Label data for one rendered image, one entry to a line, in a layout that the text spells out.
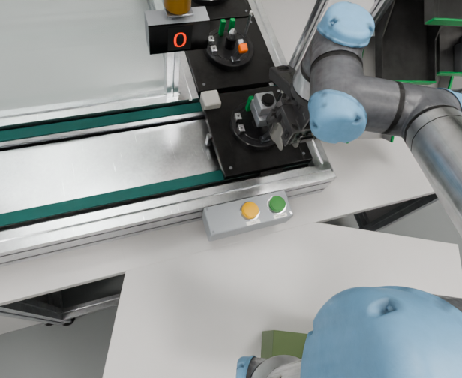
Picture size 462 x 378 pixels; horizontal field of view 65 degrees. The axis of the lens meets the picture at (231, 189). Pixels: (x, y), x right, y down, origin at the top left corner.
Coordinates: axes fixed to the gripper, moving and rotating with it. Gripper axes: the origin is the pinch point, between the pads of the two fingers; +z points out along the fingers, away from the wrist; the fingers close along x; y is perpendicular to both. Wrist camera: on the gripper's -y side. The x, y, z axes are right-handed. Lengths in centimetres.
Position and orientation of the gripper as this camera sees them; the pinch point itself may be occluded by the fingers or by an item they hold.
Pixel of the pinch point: (277, 135)
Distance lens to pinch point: 84.5
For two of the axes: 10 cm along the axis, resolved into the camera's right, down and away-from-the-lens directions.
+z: -1.6, 3.9, 9.1
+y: 2.8, 9.0, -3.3
